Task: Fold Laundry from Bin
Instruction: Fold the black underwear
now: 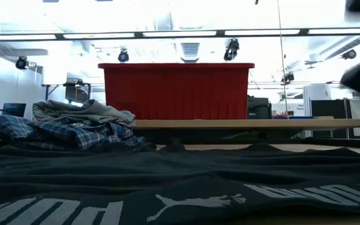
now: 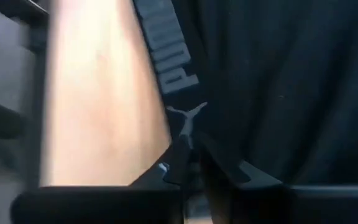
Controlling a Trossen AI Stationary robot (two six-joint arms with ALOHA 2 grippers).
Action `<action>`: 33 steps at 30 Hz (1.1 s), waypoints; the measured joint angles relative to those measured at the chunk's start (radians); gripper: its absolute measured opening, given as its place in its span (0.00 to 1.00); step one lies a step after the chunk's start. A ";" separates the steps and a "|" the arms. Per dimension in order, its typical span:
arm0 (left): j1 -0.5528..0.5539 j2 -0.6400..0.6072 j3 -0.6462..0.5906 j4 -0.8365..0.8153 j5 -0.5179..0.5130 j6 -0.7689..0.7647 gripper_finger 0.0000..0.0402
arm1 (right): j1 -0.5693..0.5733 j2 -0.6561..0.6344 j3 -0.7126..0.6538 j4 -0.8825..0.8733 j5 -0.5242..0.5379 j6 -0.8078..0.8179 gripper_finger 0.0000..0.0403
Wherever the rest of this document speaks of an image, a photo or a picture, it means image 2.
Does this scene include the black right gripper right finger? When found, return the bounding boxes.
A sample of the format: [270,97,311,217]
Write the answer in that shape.
[197,136,358,224]

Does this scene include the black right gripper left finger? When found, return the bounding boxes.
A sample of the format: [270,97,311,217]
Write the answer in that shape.
[10,141,198,224]

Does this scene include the black aluminium table frame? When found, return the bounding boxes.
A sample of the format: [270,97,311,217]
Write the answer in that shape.
[0,0,50,190]

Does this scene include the black garment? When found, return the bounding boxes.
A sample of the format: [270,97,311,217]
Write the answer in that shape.
[131,0,358,187]

